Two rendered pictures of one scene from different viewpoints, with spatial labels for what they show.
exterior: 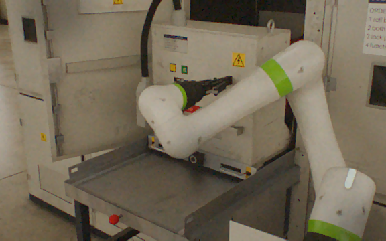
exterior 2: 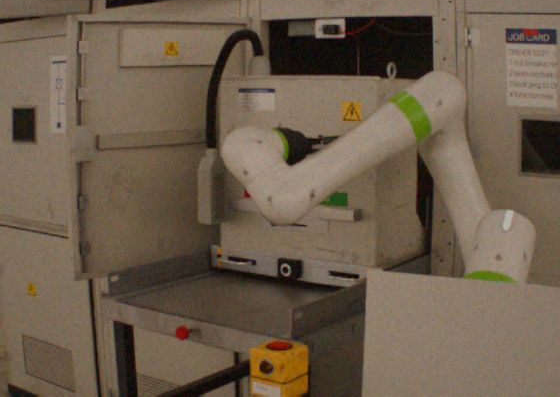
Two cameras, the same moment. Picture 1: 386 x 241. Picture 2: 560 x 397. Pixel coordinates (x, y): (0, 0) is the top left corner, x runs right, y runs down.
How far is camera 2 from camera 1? 0.58 m
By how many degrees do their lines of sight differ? 12
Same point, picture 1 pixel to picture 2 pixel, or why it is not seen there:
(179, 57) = (262, 118)
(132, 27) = (187, 89)
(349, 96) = (497, 164)
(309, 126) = (454, 184)
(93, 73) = (131, 152)
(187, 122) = (294, 170)
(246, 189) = not seen: hidden behind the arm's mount
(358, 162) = not seen: hidden behind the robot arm
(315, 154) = (463, 218)
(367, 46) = (511, 96)
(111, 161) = (161, 276)
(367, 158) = not seen: hidden behind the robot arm
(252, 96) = (381, 135)
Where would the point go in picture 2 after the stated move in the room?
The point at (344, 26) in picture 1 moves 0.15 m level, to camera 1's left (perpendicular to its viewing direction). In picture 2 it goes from (482, 72) to (428, 70)
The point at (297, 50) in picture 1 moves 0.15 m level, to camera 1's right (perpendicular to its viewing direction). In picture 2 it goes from (433, 80) to (494, 82)
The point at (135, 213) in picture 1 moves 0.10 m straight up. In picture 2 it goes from (213, 322) to (212, 280)
